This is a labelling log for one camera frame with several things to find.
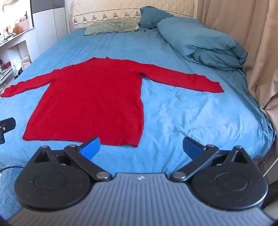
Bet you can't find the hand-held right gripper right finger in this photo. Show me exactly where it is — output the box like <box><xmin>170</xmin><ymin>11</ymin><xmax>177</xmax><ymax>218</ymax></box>
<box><xmin>170</xmin><ymin>136</ymin><xmax>254</xmax><ymax>182</ymax></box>

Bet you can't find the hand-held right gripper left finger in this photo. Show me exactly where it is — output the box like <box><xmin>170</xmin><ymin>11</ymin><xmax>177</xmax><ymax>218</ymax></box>
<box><xmin>28</xmin><ymin>136</ymin><xmax>112</xmax><ymax>182</ymax></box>

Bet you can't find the red knit sweater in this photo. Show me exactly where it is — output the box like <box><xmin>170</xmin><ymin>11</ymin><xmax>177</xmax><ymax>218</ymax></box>
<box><xmin>0</xmin><ymin>56</ymin><xmax>225</xmax><ymax>148</ymax></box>

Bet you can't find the blue bed sheet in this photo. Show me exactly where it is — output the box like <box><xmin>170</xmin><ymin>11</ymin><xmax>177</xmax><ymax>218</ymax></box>
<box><xmin>0</xmin><ymin>28</ymin><xmax>277</xmax><ymax>174</ymax></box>

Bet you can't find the blue fuzzy rug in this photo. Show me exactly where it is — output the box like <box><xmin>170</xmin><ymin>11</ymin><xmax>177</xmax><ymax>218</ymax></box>
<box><xmin>0</xmin><ymin>168</ymin><xmax>25</xmax><ymax>220</ymax></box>

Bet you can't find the white shelf unit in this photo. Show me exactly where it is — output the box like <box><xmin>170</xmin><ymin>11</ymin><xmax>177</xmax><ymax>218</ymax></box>
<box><xmin>0</xmin><ymin>18</ymin><xmax>33</xmax><ymax>93</ymax></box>

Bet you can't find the blue duvet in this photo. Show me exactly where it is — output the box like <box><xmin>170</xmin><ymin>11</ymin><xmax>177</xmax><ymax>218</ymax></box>
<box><xmin>157</xmin><ymin>17</ymin><xmax>248</xmax><ymax>71</ymax></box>

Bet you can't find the white wardrobe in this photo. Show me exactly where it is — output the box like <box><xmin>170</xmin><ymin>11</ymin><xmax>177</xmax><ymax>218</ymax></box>
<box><xmin>30</xmin><ymin>0</ymin><xmax>70</xmax><ymax>62</ymax></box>

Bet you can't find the green pillow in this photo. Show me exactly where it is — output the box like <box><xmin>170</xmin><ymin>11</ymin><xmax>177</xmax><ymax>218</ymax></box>
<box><xmin>84</xmin><ymin>19</ymin><xmax>140</xmax><ymax>36</ymax></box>

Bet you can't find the beige curtain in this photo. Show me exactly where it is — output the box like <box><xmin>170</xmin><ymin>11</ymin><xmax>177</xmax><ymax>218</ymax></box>
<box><xmin>197</xmin><ymin>0</ymin><xmax>278</xmax><ymax>182</ymax></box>

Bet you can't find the teal pillow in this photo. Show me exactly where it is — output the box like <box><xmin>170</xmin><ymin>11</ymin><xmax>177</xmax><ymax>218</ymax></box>
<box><xmin>139</xmin><ymin>6</ymin><xmax>175</xmax><ymax>29</ymax></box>

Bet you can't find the black cable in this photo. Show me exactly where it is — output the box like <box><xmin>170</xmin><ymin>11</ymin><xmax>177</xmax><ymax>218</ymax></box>
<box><xmin>0</xmin><ymin>166</ymin><xmax>23</xmax><ymax>174</ymax></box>

